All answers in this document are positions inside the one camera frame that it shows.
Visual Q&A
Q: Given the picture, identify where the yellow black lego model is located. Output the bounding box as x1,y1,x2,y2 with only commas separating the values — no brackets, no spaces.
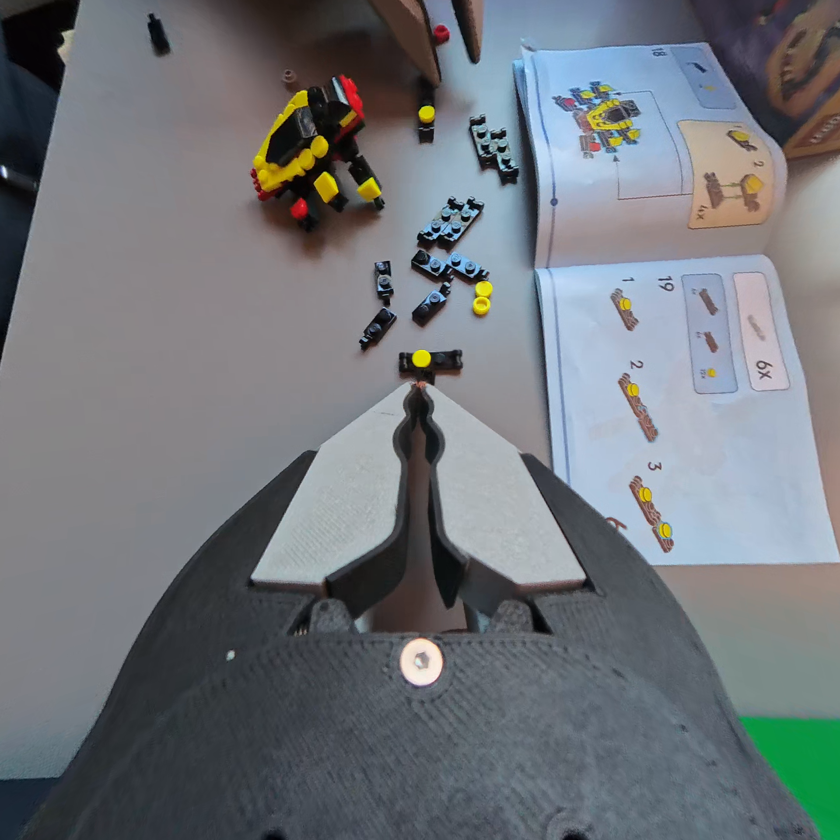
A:
251,74,386,232

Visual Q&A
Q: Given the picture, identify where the narrow black lego yellow stud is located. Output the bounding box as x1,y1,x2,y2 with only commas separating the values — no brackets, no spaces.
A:
416,75,438,145

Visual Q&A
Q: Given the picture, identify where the lego instruction booklet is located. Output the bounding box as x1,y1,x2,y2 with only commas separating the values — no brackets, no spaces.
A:
513,42,840,567

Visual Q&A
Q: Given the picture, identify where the lego set cardboard box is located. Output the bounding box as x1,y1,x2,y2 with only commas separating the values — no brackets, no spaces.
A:
689,0,840,160

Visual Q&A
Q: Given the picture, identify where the group of black lego plates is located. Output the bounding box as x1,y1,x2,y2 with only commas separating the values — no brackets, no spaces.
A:
359,115,521,350

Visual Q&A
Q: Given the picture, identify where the green board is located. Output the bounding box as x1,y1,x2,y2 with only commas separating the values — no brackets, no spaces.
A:
738,715,840,840

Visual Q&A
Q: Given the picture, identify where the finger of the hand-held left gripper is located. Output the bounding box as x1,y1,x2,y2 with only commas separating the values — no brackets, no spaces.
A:
367,0,442,88
451,0,487,64

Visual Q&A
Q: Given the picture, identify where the black lego plate yellow stud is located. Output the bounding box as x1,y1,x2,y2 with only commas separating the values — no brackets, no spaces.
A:
398,349,464,383

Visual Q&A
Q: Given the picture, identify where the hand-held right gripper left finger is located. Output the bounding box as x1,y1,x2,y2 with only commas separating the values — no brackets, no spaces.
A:
249,382,419,614

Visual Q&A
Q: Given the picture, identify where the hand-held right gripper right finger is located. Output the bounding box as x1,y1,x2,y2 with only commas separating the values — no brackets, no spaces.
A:
419,384,588,610

